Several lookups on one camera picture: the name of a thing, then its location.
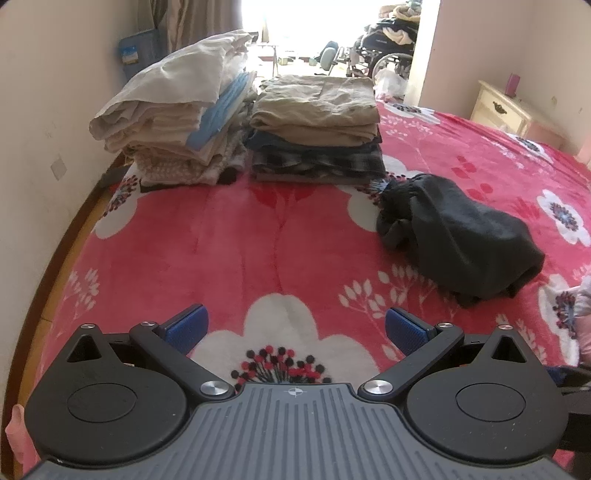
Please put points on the cream nightstand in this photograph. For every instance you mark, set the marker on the cream nightstand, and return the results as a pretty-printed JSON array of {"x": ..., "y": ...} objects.
[{"x": 503, "y": 110}]

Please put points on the stack of light folded clothes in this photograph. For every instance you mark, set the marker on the stack of light folded clothes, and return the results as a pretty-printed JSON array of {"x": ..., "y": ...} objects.
[{"x": 161, "y": 92}]

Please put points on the beige curtain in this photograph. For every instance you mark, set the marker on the beige curtain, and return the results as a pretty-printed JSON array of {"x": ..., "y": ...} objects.
[{"x": 184, "y": 23}]

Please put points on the dark grey garment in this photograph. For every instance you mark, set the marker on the dark grey garment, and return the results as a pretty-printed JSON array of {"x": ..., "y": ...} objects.
[{"x": 461, "y": 230}]

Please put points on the blue wall organizer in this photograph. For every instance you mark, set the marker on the blue wall organizer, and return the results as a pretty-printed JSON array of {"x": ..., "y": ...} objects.
[{"x": 136, "y": 50}]

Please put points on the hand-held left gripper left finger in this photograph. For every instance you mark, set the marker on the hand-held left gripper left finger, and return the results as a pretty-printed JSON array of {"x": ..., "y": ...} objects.
[{"x": 187, "y": 330}]

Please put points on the white plastic bag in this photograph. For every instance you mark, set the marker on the white plastic bag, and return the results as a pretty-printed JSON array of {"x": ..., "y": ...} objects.
[{"x": 390, "y": 84}]

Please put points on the red floral blanket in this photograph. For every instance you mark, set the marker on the red floral blanket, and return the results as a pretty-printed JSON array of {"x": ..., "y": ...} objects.
[{"x": 207, "y": 240}]

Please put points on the folding rack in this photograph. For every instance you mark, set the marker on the folding rack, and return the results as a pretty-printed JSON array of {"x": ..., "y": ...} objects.
[{"x": 273, "y": 55}]

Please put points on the wheelchair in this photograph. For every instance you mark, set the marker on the wheelchair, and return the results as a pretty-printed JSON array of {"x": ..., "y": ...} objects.
[{"x": 383, "y": 50}]

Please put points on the pink cup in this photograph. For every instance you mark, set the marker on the pink cup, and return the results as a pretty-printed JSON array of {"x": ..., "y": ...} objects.
[{"x": 513, "y": 85}]

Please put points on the pink cloth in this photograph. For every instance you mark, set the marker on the pink cloth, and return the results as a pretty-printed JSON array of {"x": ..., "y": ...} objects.
[{"x": 16, "y": 431}]

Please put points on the grey-blue chair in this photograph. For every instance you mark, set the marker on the grey-blue chair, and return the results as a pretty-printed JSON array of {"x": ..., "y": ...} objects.
[{"x": 328, "y": 56}]

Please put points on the stack of khaki and dark clothes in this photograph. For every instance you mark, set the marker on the stack of khaki and dark clothes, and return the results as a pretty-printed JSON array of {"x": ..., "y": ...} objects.
[{"x": 314, "y": 115}]

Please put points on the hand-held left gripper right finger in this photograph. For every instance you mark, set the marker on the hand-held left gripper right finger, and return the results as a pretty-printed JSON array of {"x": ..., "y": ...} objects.
[{"x": 406, "y": 332}]

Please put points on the wooden bed frame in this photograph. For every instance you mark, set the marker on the wooden bed frame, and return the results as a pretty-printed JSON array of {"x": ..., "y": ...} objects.
[{"x": 55, "y": 286}]

